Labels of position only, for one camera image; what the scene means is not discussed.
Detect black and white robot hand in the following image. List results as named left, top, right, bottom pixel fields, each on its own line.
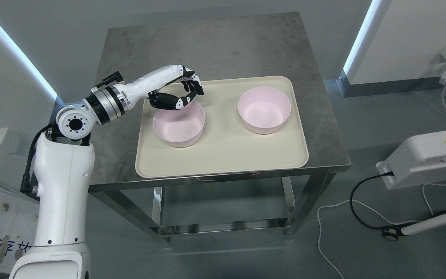
left=115, top=65, right=204, bottom=110

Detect pink bowl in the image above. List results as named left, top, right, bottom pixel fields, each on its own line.
left=238, top=86, right=292, bottom=134
left=153, top=102, right=206, bottom=148

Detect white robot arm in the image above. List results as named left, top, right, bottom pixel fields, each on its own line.
left=9, top=71, right=128, bottom=279

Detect stainless steel table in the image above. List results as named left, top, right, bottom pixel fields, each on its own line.
left=87, top=12, right=351, bottom=243

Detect white sign board blue letters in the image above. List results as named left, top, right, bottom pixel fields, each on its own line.
left=0, top=185, right=39, bottom=276

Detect white stand leg with caster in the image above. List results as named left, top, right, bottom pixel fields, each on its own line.
left=382, top=213, right=446, bottom=241

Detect white device with warning label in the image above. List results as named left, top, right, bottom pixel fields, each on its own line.
left=376, top=131, right=446, bottom=189

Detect black power cable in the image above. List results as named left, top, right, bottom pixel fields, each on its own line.
left=350, top=173, right=446, bottom=230

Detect white floor cable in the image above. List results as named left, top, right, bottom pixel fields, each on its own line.
left=317, top=181, right=446, bottom=279

